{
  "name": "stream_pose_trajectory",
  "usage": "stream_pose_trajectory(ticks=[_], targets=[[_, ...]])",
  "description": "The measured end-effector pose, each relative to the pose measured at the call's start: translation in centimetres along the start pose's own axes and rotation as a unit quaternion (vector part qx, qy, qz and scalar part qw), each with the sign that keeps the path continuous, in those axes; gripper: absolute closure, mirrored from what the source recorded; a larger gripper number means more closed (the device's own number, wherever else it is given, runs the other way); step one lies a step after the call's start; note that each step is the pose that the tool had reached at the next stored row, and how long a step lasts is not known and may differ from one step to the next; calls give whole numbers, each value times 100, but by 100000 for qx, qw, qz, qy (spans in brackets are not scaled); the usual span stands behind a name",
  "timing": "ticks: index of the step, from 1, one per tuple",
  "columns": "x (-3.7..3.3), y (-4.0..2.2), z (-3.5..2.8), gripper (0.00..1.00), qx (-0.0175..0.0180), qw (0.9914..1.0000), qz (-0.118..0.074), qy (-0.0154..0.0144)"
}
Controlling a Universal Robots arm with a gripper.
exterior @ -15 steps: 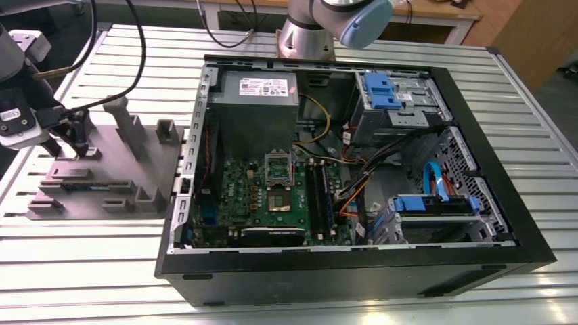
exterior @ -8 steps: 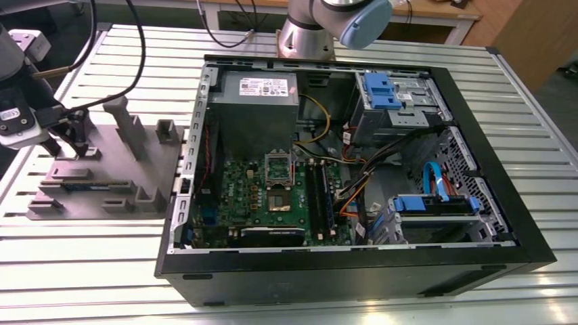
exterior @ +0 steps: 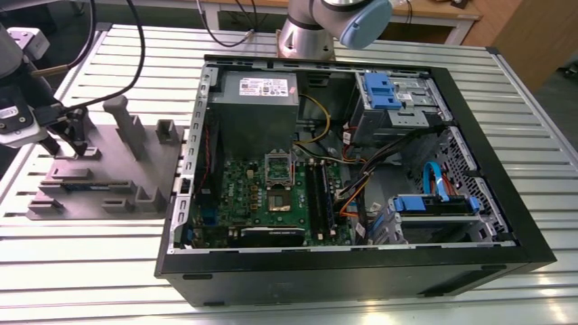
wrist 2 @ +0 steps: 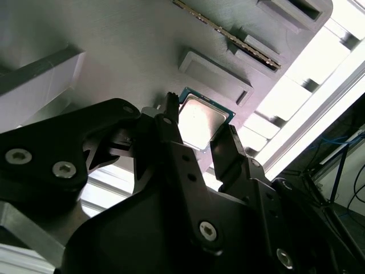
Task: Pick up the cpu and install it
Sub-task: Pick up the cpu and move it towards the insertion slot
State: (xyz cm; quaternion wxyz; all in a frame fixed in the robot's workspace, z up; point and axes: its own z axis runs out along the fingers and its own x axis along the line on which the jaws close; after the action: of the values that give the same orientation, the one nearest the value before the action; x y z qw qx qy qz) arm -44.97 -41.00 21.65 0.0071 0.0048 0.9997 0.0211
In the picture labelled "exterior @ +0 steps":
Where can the black table corner cap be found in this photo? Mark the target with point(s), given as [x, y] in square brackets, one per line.
[105, 26]
[493, 50]

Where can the CPU socket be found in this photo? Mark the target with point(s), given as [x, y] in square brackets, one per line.
[280, 202]

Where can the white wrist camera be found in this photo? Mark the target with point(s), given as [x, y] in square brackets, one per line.
[27, 137]

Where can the wooden desk white legs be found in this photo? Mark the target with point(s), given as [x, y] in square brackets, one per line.
[452, 13]

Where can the wooden cabinet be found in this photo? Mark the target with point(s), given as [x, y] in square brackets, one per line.
[533, 40]

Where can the silver drive cage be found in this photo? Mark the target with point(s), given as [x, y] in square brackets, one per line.
[374, 125]

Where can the black graphics card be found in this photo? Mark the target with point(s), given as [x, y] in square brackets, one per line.
[272, 237]

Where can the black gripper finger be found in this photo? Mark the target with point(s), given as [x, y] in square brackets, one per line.
[78, 132]
[51, 145]

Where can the silver disk bay frame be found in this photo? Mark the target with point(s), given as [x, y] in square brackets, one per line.
[438, 219]

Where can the blue drive bay carrier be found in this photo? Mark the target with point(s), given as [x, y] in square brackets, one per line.
[381, 91]

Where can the green motherboard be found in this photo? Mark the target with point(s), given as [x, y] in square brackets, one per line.
[244, 203]

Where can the grey wrist box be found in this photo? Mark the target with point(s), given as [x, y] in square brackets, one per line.
[30, 40]

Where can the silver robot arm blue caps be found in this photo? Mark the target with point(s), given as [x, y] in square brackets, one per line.
[308, 40]

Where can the black open PC case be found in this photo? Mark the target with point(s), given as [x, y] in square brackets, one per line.
[361, 281]

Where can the grey power supply unit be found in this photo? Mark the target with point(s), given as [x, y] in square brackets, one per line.
[253, 125]

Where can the black RAM slot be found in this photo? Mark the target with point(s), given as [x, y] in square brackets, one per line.
[312, 196]

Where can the hard disk in blue carrier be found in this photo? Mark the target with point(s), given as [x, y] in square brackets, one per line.
[409, 204]

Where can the grey parts rack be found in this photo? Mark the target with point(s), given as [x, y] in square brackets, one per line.
[113, 169]

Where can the RAM stick blue label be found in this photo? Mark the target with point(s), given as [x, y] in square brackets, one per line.
[86, 187]

